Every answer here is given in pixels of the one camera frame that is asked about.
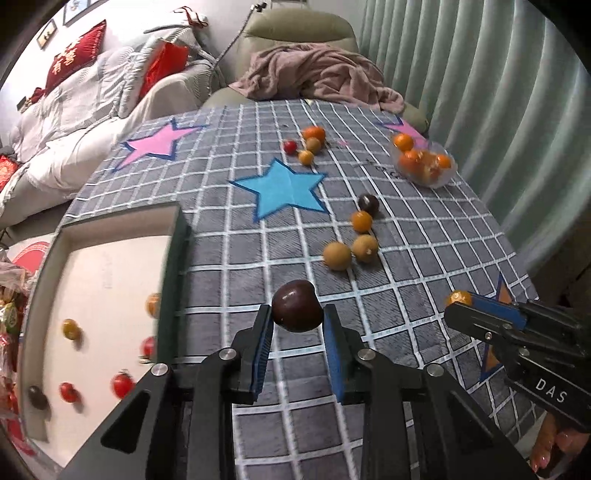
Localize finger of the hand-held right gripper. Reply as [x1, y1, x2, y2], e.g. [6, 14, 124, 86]
[468, 293, 532, 330]
[443, 302, 513, 344]

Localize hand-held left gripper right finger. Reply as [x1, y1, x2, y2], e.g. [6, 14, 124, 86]
[323, 302, 532, 480]

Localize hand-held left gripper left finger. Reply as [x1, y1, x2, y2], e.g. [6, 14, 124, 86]
[58, 302, 275, 480]

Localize white tray box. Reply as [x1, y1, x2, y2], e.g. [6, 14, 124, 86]
[25, 203, 192, 467]

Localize person's right hand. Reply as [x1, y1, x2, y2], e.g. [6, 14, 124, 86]
[529, 411, 591, 474]

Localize grey checked star tablecloth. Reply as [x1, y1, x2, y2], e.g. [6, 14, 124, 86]
[58, 97, 541, 480]

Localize tan round fruit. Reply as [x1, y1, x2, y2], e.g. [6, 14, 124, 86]
[322, 241, 353, 271]
[352, 234, 379, 263]

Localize pale green curtain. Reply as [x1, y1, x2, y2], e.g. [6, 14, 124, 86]
[355, 0, 591, 241]

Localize red and white bag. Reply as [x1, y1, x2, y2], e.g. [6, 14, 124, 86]
[9, 233, 54, 273]

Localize pile of snack packets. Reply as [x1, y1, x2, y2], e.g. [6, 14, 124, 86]
[0, 258, 29, 416]

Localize sofa with white cover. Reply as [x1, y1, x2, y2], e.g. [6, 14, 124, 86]
[0, 28, 232, 227]

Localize pink blanket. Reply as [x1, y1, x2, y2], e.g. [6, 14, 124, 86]
[228, 45, 406, 114]

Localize grey striped cushion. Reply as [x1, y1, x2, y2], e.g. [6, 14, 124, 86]
[117, 34, 162, 116]

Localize plain red pillow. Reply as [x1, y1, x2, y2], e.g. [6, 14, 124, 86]
[139, 39, 191, 100]

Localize selfie stick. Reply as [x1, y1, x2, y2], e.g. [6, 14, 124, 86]
[212, 1, 269, 86]

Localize green leather armchair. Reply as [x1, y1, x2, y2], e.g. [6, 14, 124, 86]
[203, 7, 430, 134]

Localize red pillow with gold print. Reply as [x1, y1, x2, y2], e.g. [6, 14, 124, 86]
[44, 19, 108, 93]

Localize wall picture frame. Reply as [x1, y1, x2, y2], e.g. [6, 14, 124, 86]
[36, 18, 58, 49]
[62, 0, 100, 26]

